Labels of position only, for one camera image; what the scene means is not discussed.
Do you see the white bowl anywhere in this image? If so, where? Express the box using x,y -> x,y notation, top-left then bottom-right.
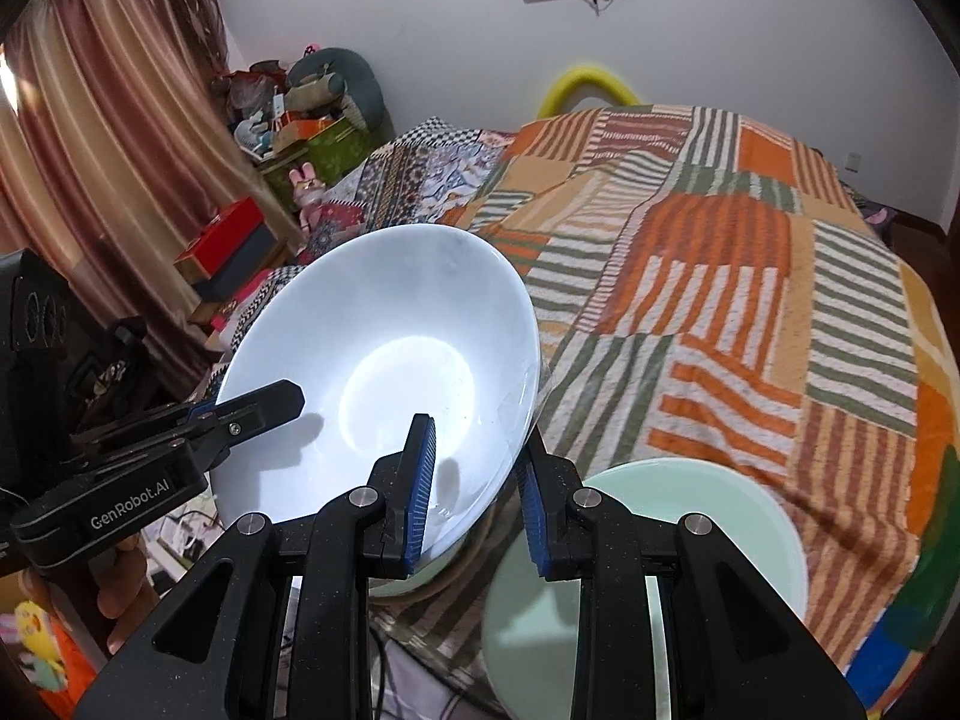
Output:
210,224 -> 540,561

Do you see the mint green plate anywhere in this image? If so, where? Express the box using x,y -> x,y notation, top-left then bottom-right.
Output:
480,455 -> 811,720

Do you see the mint green bowl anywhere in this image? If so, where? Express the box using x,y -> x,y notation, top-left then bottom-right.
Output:
368,511 -> 493,606

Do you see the person's left hand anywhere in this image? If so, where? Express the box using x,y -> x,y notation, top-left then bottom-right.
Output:
98,535 -> 158,655

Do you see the red box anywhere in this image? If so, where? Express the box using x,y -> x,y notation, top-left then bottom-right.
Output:
174,197 -> 263,284

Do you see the pink bunny toy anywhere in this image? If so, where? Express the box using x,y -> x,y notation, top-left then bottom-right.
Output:
288,161 -> 327,234

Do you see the patterned floral quilt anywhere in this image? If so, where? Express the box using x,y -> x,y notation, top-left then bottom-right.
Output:
192,117 -> 514,355

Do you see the green cardboard box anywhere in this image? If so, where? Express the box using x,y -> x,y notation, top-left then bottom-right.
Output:
257,119 -> 381,208

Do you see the striped brown curtain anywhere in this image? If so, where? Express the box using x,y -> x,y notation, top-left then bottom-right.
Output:
2,0 -> 299,395

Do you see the grey plush toy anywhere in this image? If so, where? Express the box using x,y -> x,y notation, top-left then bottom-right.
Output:
285,47 -> 386,132

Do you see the orange striped patchwork blanket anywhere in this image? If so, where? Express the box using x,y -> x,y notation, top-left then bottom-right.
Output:
472,106 -> 958,715

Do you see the yellow curved foam tube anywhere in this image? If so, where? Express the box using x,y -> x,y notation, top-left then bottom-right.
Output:
535,65 -> 641,119

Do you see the dark backpack on floor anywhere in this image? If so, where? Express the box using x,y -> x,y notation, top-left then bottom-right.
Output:
854,195 -> 896,234

